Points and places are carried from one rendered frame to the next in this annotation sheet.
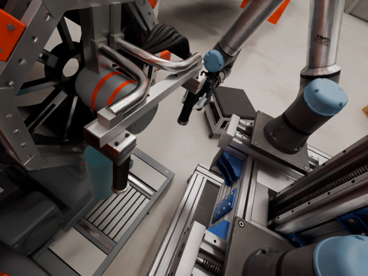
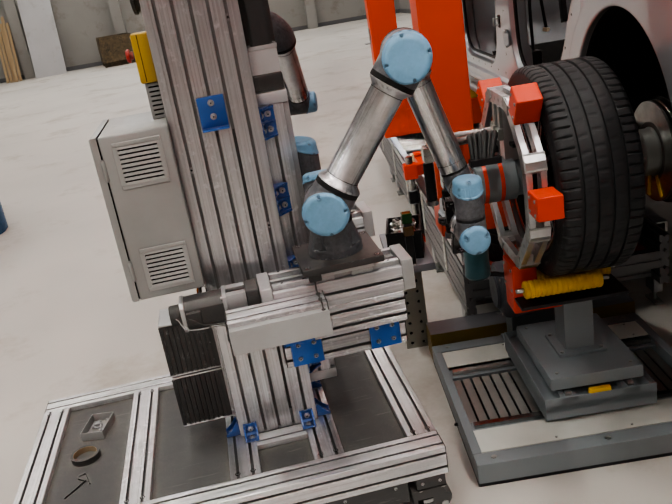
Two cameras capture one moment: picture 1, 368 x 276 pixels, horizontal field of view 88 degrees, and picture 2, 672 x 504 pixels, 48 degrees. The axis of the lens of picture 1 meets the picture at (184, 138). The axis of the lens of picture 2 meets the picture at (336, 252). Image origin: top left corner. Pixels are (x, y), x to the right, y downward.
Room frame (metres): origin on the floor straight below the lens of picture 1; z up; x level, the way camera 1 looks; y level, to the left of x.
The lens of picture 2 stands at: (2.55, -0.76, 1.54)
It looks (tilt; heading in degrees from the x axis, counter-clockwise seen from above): 20 degrees down; 168
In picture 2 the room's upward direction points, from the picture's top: 10 degrees counter-clockwise
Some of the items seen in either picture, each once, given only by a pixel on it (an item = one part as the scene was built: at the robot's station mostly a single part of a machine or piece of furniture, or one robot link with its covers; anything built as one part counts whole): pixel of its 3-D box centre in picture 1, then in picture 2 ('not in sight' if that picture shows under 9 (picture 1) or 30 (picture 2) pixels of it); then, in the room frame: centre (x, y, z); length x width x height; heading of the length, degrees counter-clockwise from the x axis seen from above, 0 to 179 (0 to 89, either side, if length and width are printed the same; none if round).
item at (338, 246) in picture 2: (290, 129); (333, 233); (0.60, -0.34, 0.87); 0.15 x 0.15 x 0.10
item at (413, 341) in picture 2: not in sight; (411, 297); (-0.26, 0.13, 0.21); 0.10 x 0.10 x 0.42; 78
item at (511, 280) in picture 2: not in sight; (532, 281); (0.43, 0.33, 0.48); 0.16 x 0.12 x 0.17; 78
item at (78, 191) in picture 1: (80, 153); (573, 318); (0.46, 0.46, 0.32); 0.40 x 0.30 x 0.28; 168
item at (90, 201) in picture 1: (80, 174); (574, 364); (0.44, 0.47, 0.13); 0.50 x 0.36 x 0.10; 168
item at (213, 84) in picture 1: (207, 84); (459, 215); (0.68, 0.00, 0.86); 0.12 x 0.08 x 0.09; 168
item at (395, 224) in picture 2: not in sight; (404, 236); (-0.19, 0.12, 0.51); 0.20 x 0.14 x 0.13; 160
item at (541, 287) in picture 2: not in sight; (562, 284); (0.56, 0.37, 0.51); 0.29 x 0.06 x 0.06; 78
